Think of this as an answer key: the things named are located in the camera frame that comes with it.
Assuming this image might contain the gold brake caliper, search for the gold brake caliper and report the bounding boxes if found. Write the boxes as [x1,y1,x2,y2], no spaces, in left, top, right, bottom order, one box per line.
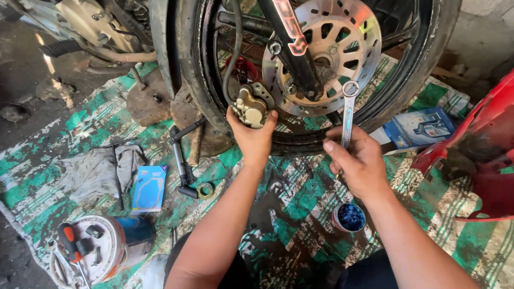
[231,82,276,129]

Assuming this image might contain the green white striped mat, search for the green white striped mat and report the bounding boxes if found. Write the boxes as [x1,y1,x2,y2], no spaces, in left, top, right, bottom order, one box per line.
[0,54,514,289]

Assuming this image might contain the black motorcycle wheel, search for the black motorcycle wheel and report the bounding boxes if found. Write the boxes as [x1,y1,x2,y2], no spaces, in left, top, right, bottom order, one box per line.
[175,0,463,157]

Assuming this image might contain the grey dirty rag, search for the grey dirty rag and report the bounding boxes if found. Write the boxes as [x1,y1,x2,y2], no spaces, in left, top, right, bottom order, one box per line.
[55,144,148,204]

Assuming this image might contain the blue gasket packet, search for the blue gasket packet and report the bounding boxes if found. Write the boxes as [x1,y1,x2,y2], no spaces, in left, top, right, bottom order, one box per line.
[130,164,168,213]

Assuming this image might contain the grey motorcycle fender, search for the grey motorcycle fender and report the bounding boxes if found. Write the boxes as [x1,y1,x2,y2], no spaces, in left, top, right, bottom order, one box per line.
[149,0,182,100]

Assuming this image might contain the round wooden block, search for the round wooden block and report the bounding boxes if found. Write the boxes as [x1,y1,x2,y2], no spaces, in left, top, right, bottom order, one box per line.
[126,67,234,158]

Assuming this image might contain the blue oil box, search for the blue oil box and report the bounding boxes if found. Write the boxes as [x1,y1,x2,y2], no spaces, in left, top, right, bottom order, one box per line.
[381,106,456,155]

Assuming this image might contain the black socket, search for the black socket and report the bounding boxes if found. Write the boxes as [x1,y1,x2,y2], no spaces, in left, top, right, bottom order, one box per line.
[85,224,105,239]

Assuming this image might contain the black brake hose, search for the black brake hose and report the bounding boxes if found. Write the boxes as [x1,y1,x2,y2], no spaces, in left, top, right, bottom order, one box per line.
[222,0,244,106]

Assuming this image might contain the silver combination wrench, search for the silver combination wrench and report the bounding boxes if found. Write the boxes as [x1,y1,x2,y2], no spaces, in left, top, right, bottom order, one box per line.
[336,81,360,180]

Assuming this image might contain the motorcycle engine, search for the motorcycle engine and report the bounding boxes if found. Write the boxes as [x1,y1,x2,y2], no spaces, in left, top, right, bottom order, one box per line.
[8,0,158,75]

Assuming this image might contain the silver brake disc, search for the silver brake disc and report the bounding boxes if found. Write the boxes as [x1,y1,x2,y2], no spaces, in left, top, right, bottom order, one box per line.
[262,0,382,118]

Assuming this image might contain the red motorcycle fairing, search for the red motorcycle fairing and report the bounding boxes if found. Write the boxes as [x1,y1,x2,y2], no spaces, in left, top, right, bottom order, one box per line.
[410,68,514,222]

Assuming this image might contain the person's dark trousers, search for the person's dark trousers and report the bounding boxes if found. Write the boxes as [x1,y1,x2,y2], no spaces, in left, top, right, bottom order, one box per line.
[164,232,388,289]

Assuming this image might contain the black fork leg red sticker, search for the black fork leg red sticker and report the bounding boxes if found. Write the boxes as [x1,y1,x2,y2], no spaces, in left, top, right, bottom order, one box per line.
[257,0,326,102]

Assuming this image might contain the person's right hand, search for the person's right hand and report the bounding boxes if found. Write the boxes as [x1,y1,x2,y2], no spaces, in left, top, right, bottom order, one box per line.
[323,125,389,201]

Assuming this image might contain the small tin of blue grease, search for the small tin of blue grease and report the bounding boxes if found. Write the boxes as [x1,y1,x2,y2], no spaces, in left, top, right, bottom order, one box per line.
[332,202,367,233]

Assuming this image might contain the black T-handle wrench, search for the black T-handle wrench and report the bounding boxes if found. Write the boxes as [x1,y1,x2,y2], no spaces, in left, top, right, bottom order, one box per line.
[91,137,138,211]

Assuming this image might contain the black footrest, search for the black footrest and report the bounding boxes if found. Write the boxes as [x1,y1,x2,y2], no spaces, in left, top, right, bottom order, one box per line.
[39,38,84,58]

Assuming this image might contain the orange handled screwdriver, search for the orange handled screwdriver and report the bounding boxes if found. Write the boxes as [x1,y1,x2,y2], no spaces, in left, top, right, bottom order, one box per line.
[57,223,95,289]

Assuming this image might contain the red plastic part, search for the red plastic part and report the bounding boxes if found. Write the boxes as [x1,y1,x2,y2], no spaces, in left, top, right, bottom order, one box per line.
[224,56,259,84]

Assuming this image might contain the black L-shaped socket wrench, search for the black L-shaped socket wrench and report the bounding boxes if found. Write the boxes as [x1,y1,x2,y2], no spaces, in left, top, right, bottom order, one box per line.
[169,117,208,199]

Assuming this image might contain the wooden hammer handle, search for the wooden hammer handle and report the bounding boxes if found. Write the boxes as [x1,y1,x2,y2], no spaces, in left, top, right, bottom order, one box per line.
[188,114,206,168]

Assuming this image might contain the person's left hand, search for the person's left hand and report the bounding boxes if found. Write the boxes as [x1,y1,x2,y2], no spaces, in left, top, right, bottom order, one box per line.
[226,105,279,168]

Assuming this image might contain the white paint bucket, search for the white paint bucket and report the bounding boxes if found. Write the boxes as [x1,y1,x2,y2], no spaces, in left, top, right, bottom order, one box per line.
[48,215,156,289]

